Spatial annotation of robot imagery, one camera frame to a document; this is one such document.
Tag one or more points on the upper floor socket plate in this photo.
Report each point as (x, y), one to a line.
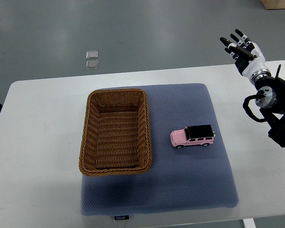
(92, 54)

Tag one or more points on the wooden box corner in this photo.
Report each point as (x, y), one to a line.
(274, 4)

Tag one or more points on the white table leg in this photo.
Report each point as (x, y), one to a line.
(249, 223)

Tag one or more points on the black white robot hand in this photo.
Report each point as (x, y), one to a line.
(248, 57)

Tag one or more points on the blue-grey textured mat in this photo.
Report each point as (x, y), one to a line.
(193, 177)

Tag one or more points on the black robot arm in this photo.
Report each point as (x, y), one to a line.
(270, 98)

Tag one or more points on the brown wicker basket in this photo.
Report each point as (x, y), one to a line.
(116, 136)

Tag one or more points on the pink toy car black roof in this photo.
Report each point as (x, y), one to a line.
(197, 135)

